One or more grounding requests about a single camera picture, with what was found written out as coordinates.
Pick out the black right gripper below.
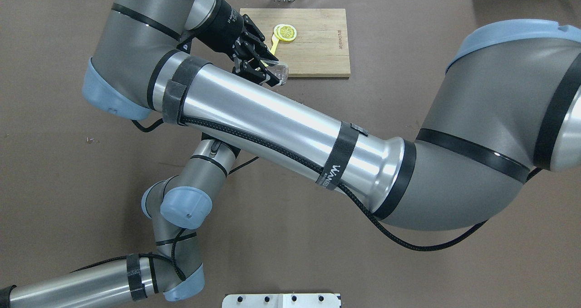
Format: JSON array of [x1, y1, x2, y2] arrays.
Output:
[[195, 0, 279, 87]]

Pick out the clear glass measuring cup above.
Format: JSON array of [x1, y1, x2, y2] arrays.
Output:
[[261, 60, 289, 86]]

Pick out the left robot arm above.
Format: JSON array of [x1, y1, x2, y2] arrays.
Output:
[[1, 136, 240, 308]]

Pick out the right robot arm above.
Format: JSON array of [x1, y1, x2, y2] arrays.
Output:
[[83, 0, 580, 251]]

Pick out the lemon slice on knife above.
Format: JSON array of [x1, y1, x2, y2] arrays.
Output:
[[273, 24, 297, 42]]

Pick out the wooden cutting board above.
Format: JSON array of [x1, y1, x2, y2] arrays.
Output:
[[241, 8, 351, 78]]

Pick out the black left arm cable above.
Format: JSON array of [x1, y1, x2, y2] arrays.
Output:
[[227, 156, 259, 176]]

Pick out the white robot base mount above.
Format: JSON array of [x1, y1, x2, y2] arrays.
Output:
[[222, 293, 343, 308]]

